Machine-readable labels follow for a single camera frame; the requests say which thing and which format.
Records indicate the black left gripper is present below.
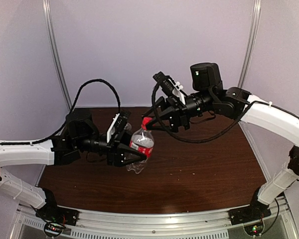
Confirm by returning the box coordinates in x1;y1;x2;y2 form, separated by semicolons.
75;129;150;167

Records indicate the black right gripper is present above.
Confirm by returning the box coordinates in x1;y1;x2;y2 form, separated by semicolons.
142;88;215;132

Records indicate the red label soda bottle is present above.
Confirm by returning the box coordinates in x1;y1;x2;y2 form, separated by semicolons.
126;126;154;174

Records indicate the red soda bottle cap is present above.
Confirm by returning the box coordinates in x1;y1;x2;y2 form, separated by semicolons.
142;117;152;130

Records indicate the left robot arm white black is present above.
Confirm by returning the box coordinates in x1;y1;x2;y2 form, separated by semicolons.
0;108;147;221

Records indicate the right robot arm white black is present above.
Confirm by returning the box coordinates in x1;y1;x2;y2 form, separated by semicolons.
147;63;299;220

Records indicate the left round circuit board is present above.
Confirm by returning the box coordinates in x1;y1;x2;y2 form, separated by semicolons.
43;221;66;238

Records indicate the round circuit board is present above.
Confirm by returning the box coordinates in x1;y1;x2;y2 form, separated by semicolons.
243;221;264;237
43;221;66;238

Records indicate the right round circuit board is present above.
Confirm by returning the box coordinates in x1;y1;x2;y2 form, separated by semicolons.
243;221;264;237

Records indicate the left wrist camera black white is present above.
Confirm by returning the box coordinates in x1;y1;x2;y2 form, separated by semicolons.
106;111;132;144

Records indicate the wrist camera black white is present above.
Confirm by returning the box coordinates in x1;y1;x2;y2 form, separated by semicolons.
106;111;132;144
153;72;187;105

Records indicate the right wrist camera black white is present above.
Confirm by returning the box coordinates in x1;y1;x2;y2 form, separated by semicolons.
153;72;187;105

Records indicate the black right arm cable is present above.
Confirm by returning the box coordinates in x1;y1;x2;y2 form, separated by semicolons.
150;82;252;143

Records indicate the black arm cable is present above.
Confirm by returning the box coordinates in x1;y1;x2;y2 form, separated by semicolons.
34;79;122;145
150;82;252;143

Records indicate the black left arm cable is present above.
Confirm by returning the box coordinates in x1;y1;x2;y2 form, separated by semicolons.
34;79;122;145

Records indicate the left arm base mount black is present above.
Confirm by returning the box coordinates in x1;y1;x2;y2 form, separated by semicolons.
33;206;79;226

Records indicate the aluminium front rail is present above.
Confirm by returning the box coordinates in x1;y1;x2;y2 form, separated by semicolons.
14;196;295;239

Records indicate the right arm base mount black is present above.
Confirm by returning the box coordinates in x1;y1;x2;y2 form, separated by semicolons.
228;205;272;225

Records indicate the right aluminium frame post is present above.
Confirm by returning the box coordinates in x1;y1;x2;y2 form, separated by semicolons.
238;0;262;88

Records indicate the aluminium frame post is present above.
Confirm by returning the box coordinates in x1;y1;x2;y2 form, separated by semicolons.
42;0;72;110
238;0;262;88

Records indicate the left aluminium frame post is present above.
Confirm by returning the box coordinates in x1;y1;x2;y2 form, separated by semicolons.
42;0;72;110

